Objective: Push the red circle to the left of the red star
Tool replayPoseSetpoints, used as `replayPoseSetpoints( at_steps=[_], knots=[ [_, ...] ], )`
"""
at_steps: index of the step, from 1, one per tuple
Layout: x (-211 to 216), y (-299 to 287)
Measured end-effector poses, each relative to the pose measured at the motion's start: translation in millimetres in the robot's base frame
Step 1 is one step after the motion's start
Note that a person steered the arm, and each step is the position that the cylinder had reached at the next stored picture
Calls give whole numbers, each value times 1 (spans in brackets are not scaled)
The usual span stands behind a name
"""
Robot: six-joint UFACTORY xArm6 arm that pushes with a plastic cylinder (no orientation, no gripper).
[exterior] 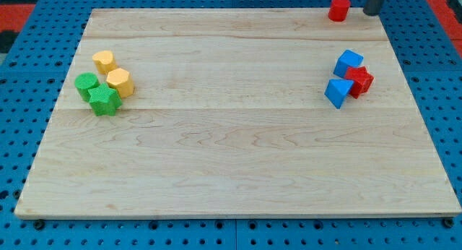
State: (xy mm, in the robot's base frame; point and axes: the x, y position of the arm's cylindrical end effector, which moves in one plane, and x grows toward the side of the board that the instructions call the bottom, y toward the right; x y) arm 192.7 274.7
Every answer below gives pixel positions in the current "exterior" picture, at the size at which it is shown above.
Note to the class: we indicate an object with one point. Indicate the red cylinder block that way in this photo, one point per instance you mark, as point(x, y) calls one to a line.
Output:
point(338, 10)

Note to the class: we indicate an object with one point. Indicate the green star block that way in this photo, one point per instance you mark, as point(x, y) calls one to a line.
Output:
point(104, 100)

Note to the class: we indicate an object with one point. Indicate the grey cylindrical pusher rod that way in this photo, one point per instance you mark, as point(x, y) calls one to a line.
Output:
point(373, 7)

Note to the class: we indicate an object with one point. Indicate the yellow heart block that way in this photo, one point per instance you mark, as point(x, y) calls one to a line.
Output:
point(104, 61)

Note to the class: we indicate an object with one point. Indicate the red star block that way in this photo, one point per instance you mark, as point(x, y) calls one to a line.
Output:
point(362, 80)

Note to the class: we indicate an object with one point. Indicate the blue cube block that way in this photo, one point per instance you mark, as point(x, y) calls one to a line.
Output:
point(347, 59)

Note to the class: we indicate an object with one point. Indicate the green cylinder block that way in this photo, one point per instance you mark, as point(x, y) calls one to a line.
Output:
point(84, 82)

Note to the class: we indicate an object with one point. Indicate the blue triangle block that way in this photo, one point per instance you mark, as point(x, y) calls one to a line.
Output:
point(337, 90)

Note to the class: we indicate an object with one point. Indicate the yellow octagon block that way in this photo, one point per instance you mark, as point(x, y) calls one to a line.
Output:
point(120, 80)

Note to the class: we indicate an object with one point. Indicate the wooden board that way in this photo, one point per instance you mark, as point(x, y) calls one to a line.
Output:
point(229, 120)

